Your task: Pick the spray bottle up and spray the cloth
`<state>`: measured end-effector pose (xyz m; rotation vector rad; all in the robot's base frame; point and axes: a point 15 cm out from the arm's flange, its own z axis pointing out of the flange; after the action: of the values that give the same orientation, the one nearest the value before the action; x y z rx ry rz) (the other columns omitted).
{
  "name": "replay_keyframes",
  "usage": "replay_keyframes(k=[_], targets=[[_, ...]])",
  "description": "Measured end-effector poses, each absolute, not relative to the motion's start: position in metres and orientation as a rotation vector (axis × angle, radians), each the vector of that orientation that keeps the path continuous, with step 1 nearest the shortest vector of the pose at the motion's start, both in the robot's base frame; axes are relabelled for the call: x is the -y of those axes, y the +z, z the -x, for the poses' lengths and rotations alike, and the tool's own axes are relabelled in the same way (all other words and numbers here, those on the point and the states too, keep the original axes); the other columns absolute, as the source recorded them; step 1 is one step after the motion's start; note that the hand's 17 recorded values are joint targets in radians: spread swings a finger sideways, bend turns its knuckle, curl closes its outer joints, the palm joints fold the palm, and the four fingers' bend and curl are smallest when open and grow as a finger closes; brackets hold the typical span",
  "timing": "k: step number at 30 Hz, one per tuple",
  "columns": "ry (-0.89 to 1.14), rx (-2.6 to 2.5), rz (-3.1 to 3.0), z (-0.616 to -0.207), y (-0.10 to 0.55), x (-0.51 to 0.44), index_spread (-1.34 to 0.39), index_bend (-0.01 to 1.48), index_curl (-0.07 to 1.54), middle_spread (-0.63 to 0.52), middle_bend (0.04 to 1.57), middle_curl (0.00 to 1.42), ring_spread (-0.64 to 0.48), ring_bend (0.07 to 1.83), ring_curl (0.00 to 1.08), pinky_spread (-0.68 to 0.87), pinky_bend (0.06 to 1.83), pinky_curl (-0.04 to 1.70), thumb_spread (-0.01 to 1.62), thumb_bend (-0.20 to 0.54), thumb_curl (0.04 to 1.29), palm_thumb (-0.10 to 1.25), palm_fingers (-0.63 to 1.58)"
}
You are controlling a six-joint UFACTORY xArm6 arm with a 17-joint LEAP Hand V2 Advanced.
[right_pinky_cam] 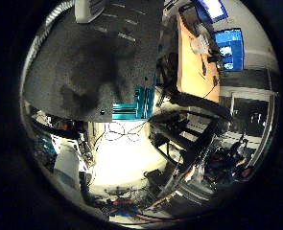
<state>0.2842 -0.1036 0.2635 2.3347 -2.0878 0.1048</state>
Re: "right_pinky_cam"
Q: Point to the large blue computer monitor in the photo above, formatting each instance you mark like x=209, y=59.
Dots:
x=232, y=48

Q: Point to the white box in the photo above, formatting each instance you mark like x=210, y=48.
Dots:
x=67, y=163

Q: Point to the teal metal bracket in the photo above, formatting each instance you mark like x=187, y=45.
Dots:
x=144, y=102

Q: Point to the wooden desk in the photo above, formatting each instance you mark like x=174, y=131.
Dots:
x=192, y=70

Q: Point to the small tilted computer screen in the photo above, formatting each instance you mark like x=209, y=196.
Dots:
x=214, y=8

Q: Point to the dark glass door frame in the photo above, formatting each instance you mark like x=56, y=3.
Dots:
x=253, y=118

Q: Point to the black metal frame chair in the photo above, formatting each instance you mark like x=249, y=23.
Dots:
x=195, y=105

